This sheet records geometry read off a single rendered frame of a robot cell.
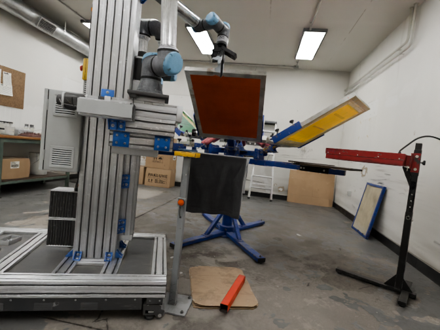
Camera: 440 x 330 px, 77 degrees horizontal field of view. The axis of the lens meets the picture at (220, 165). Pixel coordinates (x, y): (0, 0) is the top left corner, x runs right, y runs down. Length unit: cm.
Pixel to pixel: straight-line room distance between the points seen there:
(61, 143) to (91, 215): 47
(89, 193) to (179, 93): 535
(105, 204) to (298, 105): 544
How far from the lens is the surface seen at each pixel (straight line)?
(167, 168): 644
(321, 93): 680
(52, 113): 189
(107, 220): 191
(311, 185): 657
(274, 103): 665
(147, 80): 168
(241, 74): 203
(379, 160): 247
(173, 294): 191
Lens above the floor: 99
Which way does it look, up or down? 3 degrees down
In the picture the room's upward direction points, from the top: 6 degrees clockwise
